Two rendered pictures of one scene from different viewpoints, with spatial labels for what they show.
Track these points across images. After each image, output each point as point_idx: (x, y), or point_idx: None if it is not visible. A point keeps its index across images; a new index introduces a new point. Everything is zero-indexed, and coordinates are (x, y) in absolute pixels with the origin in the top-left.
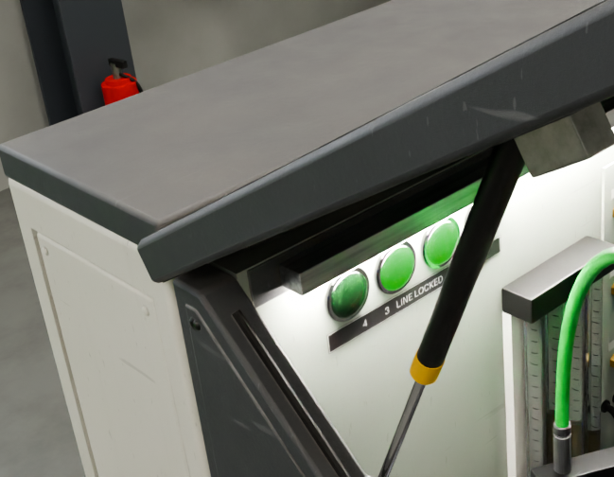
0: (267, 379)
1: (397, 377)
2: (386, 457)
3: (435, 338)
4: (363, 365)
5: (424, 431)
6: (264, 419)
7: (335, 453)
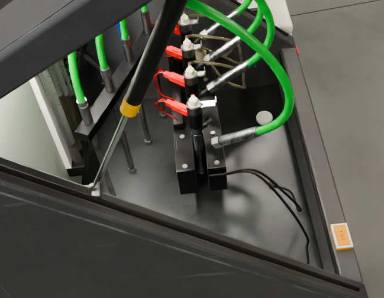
0: (5, 177)
1: (9, 129)
2: (102, 168)
3: (145, 87)
4: None
5: (27, 148)
6: (15, 199)
7: (67, 187)
